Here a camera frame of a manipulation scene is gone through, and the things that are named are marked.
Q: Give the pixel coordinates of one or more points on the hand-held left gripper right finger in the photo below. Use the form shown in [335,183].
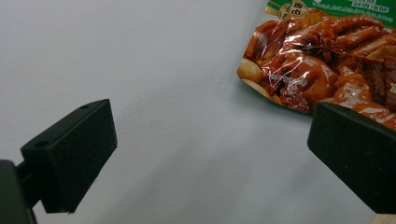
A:
[358,155]

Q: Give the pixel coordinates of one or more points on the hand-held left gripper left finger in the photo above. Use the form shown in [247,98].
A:
[71,161]

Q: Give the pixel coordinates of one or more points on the braised food snack packet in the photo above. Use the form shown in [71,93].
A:
[320,59]

